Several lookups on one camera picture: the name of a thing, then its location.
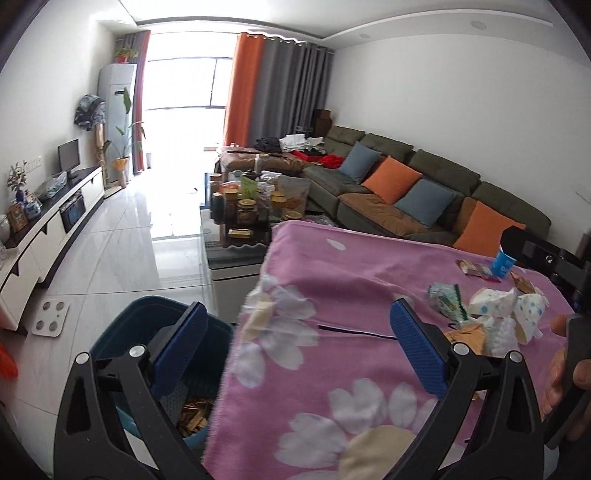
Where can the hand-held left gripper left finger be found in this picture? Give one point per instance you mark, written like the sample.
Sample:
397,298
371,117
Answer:
182,350

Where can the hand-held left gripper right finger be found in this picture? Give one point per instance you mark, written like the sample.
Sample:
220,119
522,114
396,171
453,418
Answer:
418,346

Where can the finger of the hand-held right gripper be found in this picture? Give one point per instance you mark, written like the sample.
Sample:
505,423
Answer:
512,242

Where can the golden brown snack wrapper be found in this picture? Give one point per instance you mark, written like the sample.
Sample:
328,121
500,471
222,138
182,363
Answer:
464,339

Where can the green snack wrapper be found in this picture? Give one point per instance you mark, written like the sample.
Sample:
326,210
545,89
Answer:
443,300

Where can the crushed blue-dotted paper cup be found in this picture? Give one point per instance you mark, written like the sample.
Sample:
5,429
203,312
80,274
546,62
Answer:
528,314
491,302

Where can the blue plastic waste bin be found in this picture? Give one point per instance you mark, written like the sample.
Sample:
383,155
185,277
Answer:
120,318

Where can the white tissue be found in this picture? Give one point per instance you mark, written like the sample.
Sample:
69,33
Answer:
503,337

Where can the person's right hand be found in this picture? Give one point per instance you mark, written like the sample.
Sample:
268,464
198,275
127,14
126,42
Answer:
556,378

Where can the blue paper cup white lid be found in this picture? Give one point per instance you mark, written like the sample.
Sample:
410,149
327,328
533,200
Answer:
502,265

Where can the orange sofa cushion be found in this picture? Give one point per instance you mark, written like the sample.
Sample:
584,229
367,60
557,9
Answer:
392,180
480,230

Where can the red snack packet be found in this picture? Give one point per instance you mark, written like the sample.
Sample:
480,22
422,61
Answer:
490,276

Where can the brown kraft sachet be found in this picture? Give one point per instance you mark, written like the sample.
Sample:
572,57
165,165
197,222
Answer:
521,282

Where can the beige snack packet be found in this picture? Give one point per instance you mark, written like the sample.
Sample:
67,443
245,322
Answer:
468,266

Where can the brown scraps in bin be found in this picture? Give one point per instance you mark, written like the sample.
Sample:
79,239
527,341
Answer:
196,415

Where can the glass top coffee table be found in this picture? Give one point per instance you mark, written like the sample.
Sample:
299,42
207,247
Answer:
231,277

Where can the blue sofa cushion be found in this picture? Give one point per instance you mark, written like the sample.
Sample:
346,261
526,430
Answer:
429,201
360,161

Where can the pink floral blanket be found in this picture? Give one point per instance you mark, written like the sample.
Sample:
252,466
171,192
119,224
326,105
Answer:
346,277

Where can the olive green sectional sofa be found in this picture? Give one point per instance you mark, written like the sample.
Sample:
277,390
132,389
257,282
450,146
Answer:
443,161

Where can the white bathroom scale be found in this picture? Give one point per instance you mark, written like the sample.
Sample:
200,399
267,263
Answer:
51,318

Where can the brown sofa seat pad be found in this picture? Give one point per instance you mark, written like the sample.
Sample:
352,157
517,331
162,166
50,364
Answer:
378,207

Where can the cluster of food jars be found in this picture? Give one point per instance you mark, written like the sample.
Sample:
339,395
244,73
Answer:
247,212

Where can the orange plastic bag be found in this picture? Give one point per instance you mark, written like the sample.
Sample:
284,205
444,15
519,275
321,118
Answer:
7,362

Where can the white TV cabinet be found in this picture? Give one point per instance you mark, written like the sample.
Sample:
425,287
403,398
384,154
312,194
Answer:
87,184

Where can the kraft snack bag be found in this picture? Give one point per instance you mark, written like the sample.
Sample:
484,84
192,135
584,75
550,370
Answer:
293,194

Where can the yellow plant pot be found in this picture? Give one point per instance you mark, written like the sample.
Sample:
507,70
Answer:
121,168

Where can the red cloth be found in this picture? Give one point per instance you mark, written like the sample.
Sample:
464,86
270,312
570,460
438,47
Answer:
330,160

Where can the glass jar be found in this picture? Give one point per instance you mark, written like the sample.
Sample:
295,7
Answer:
261,164

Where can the blue white porcelain jar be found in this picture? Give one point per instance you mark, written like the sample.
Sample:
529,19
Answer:
33,206

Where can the brown padded bench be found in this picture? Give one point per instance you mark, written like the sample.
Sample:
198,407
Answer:
272,162

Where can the black clothes pile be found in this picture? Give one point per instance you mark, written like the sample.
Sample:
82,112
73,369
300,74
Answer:
267,145

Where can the brown cardboard box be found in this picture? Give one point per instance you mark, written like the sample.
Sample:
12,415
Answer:
323,121

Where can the black monitor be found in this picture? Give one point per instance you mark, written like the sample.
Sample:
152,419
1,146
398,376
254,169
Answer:
68,154

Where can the white clothes pile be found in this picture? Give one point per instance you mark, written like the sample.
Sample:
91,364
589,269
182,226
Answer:
300,141

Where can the vase with flowers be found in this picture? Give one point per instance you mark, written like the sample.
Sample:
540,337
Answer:
17,177

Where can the white standing air conditioner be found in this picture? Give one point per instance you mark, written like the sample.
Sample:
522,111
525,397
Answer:
115,115

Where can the cloth-covered standing fan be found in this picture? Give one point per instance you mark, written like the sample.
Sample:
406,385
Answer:
90,110

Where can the tall green houseplant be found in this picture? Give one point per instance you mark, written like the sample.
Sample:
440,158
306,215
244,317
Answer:
125,99

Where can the large window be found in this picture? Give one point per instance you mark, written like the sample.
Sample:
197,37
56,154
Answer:
184,60

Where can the small potted plant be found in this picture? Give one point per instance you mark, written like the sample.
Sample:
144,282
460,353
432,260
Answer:
124,54

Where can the small photo frame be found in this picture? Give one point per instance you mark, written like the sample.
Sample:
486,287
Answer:
17,218

